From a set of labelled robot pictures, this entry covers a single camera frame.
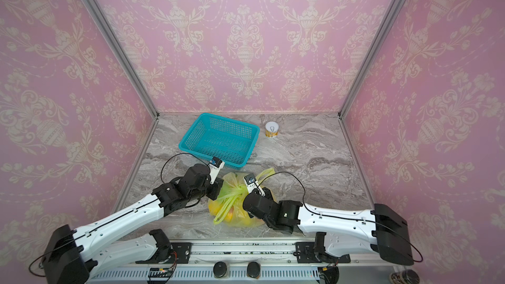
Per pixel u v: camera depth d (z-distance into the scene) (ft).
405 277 2.02
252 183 2.11
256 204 1.77
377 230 1.37
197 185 2.01
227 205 2.49
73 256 1.29
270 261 2.39
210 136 3.66
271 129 3.48
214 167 2.26
